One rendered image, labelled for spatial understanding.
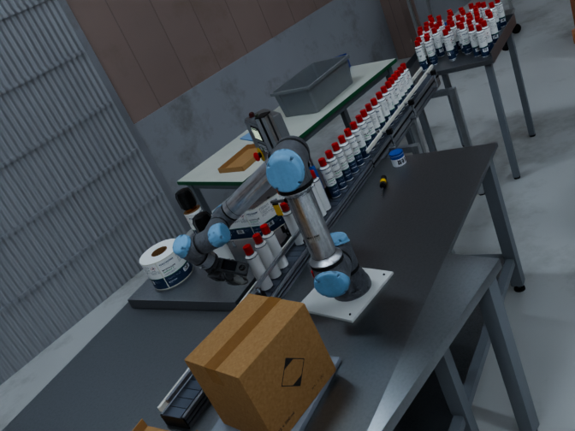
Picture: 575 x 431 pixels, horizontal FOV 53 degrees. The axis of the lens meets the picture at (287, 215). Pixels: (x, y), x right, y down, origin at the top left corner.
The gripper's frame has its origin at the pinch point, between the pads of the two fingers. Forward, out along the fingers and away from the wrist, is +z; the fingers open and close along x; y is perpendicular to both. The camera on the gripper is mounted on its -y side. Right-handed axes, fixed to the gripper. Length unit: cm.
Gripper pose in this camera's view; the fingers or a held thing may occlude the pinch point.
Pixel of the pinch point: (246, 280)
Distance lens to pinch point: 222.5
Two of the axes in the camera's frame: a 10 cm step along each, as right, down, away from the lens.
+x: -2.1, 9.0, -3.9
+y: -8.0, 0.7, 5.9
